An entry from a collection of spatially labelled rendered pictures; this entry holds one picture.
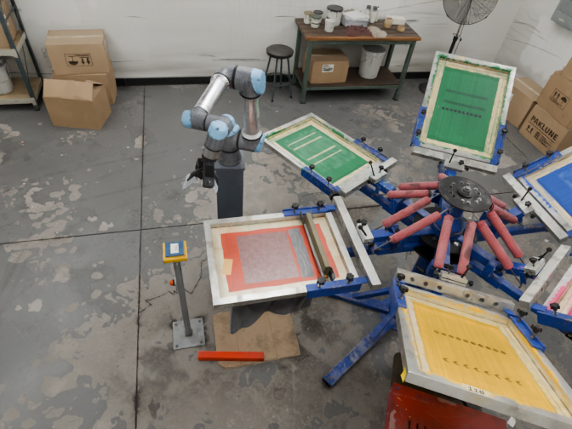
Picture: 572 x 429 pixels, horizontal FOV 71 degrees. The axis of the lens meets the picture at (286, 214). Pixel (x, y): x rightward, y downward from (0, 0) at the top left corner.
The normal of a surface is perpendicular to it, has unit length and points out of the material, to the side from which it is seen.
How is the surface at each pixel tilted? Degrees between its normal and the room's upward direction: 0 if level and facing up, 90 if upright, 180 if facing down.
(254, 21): 90
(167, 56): 90
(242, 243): 0
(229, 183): 90
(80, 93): 48
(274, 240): 0
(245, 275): 0
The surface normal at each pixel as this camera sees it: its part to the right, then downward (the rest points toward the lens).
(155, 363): 0.09, -0.70
